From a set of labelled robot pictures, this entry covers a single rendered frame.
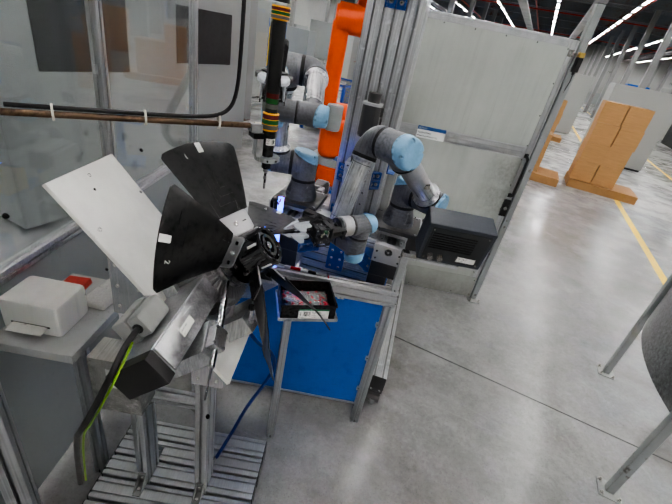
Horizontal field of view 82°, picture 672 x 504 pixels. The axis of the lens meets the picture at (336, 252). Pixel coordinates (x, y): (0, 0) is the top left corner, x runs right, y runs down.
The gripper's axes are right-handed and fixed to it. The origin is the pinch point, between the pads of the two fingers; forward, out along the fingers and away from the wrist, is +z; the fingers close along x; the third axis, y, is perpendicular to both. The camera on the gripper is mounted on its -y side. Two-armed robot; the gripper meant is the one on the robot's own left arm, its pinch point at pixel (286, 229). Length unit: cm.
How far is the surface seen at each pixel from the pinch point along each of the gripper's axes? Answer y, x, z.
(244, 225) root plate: 6.4, -8.0, 17.7
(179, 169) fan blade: -7.4, -19.0, 32.2
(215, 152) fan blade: -12.0, -21.8, 21.1
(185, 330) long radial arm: 30.1, 3.1, 39.7
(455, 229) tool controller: 20, -6, -59
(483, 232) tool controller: 26, -7, -68
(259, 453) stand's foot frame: 19, 108, 3
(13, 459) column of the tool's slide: 12, 60, 82
